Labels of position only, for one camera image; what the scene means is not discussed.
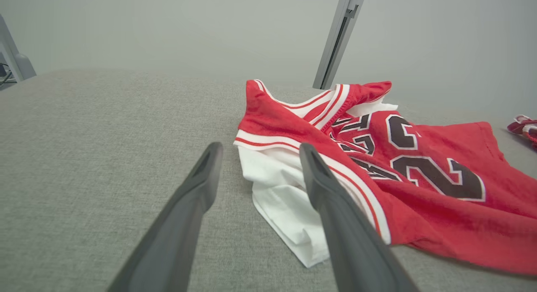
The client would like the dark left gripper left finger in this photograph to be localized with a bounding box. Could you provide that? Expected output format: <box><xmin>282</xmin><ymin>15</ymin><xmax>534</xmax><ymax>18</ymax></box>
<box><xmin>107</xmin><ymin>142</ymin><xmax>224</xmax><ymax>292</ymax></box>

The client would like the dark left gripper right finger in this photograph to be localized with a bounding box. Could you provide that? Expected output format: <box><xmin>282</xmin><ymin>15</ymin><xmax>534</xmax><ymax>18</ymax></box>
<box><xmin>299</xmin><ymin>143</ymin><xmax>420</xmax><ymax>292</ymax></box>

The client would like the red shorts white side stripe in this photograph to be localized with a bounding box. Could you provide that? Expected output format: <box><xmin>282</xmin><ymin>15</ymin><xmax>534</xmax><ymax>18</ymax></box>
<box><xmin>507</xmin><ymin>115</ymin><xmax>537</xmax><ymax>152</ymax></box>

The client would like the red white basketball jersey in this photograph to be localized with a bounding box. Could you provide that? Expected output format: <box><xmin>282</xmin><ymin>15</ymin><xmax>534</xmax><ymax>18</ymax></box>
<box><xmin>234</xmin><ymin>79</ymin><xmax>537</xmax><ymax>276</ymax></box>

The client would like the grey partition post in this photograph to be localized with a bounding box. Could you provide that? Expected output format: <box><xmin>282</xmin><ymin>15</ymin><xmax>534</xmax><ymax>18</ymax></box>
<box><xmin>313</xmin><ymin>0</ymin><xmax>368</xmax><ymax>90</ymax></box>
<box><xmin>0</xmin><ymin>15</ymin><xmax>37</xmax><ymax>89</ymax></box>

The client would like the black floor cable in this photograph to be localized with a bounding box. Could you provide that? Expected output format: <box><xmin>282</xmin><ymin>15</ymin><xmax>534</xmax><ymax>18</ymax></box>
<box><xmin>0</xmin><ymin>63</ymin><xmax>17</xmax><ymax>85</ymax></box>

